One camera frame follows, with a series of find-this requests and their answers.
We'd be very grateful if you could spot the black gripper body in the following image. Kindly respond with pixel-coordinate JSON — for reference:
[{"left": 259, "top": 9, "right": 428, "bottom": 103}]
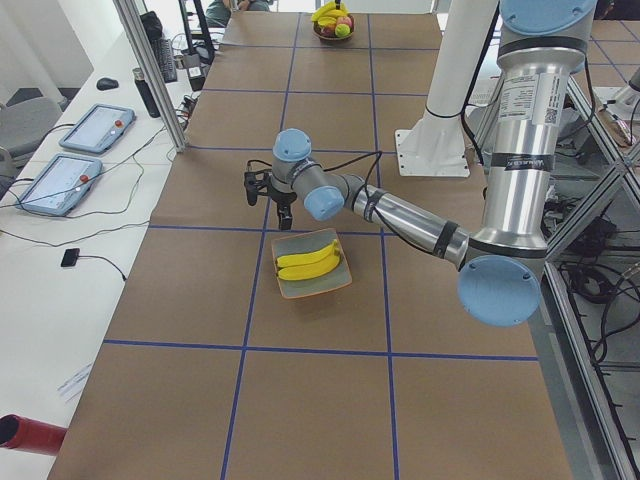
[{"left": 267, "top": 172, "right": 297, "bottom": 205}]

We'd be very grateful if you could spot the small black square device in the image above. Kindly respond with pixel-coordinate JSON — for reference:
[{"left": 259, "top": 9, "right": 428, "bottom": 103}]
[{"left": 60, "top": 248, "right": 80, "bottom": 268}]

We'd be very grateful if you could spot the lower teach pendant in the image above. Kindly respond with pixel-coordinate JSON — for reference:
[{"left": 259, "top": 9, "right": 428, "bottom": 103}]
[{"left": 15, "top": 153, "right": 103, "bottom": 216}]

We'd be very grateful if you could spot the yellow banana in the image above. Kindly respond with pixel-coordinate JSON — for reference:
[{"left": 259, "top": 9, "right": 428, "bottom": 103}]
[
  {"left": 316, "top": 16, "right": 337, "bottom": 27},
  {"left": 276, "top": 239, "right": 339, "bottom": 269},
  {"left": 311, "top": 1, "right": 341, "bottom": 22},
  {"left": 277, "top": 255, "right": 341, "bottom": 281}
]

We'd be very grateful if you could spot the teach pendant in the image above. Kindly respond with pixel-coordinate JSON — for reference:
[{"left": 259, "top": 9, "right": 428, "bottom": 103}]
[
  {"left": 58, "top": 104, "right": 136, "bottom": 154},
  {"left": 15, "top": 153, "right": 103, "bottom": 216}
]

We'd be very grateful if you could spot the brown wicker basket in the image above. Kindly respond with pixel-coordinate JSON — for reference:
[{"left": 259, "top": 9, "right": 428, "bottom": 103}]
[{"left": 313, "top": 22, "right": 354, "bottom": 42}]

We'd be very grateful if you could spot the black cylindrical bottle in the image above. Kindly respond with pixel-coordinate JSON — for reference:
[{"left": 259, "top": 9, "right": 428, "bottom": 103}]
[{"left": 132, "top": 67, "right": 160, "bottom": 118}]

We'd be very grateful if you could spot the green apple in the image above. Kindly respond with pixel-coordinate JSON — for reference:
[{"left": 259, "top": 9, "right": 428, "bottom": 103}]
[{"left": 334, "top": 24, "right": 351, "bottom": 38}]

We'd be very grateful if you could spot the upper teach pendant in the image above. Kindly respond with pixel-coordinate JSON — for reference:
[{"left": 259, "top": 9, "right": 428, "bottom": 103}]
[{"left": 58, "top": 104, "right": 136, "bottom": 154}]

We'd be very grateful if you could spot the black keyboard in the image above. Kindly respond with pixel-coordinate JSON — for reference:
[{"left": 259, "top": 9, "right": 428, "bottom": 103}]
[{"left": 150, "top": 38, "right": 178, "bottom": 83}]

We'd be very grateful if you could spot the grey square plate orange rim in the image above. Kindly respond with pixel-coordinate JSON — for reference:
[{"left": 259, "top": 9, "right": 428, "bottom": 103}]
[{"left": 271, "top": 228, "right": 352, "bottom": 299}]

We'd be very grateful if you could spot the pink apple near end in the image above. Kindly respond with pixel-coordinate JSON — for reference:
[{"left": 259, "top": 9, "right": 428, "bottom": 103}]
[{"left": 336, "top": 16, "right": 353, "bottom": 28}]

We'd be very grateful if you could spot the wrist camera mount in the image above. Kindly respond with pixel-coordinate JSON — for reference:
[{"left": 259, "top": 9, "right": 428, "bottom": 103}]
[{"left": 244, "top": 169, "right": 271, "bottom": 206}]

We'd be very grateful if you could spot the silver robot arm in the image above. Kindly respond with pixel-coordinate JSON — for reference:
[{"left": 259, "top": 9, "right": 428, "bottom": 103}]
[{"left": 266, "top": 1, "right": 596, "bottom": 327}]

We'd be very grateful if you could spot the black computer mouse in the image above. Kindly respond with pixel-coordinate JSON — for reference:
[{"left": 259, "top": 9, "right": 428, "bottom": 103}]
[{"left": 96, "top": 77, "right": 119, "bottom": 91}]

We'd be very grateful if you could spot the white pedestal column base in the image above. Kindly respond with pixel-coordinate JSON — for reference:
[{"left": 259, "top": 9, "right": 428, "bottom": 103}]
[{"left": 395, "top": 0, "right": 499, "bottom": 178}]

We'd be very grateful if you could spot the aluminium frame post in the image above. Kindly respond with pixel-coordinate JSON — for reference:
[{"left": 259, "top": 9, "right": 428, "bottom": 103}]
[{"left": 113, "top": 0, "right": 187, "bottom": 153}]

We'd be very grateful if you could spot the red cylinder tube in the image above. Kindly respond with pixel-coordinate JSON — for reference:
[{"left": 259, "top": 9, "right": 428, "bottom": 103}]
[{"left": 1, "top": 414, "right": 67, "bottom": 456}]

